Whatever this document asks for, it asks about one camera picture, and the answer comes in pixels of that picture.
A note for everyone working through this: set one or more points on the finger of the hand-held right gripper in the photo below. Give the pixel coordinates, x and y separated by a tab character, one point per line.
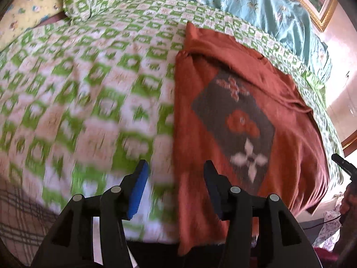
343	162

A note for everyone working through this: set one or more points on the green white checked bed sheet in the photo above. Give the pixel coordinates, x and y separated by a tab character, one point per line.
83	95

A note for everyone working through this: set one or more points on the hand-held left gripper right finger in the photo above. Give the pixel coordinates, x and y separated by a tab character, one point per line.
213	185

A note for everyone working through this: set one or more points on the person's right hand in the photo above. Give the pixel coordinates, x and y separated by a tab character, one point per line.
347	202

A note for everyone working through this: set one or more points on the rust orange printed sweater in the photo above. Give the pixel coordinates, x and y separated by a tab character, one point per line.
212	89

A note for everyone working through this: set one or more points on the white floral cloth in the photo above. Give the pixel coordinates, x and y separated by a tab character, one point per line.
330	226

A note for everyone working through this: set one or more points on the plaid cloth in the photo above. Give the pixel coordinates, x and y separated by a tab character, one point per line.
19	223

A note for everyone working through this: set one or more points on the yellow printed pillow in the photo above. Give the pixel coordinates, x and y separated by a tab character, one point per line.
25	11

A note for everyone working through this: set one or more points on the teal floral quilt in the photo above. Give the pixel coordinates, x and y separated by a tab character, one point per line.
251	8

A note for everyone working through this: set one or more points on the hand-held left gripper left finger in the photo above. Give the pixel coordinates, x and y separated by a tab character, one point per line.
138	189

